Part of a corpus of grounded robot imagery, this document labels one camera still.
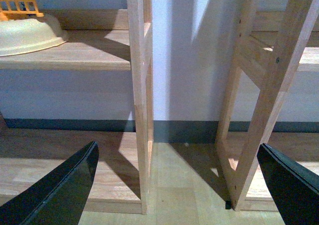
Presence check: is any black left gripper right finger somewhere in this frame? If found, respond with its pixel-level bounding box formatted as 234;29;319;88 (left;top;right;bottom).
257;143;319;225

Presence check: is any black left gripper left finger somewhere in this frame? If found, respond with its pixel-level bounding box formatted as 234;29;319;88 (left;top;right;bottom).
0;141;99;225

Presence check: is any left wooden shelf unit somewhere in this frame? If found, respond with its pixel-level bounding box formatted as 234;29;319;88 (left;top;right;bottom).
0;0;153;214

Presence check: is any wooden shelf unit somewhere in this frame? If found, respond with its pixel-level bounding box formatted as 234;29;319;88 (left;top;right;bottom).
0;0;153;214
215;0;319;211

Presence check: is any right wooden shelf unit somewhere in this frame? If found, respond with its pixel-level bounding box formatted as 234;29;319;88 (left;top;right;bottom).
215;0;319;211

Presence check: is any cream plastic toy base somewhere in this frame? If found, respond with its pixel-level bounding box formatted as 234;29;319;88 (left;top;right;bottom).
0;14;69;57

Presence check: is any orange toy fence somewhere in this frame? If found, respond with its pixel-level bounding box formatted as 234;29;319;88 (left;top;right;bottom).
0;0;44;21

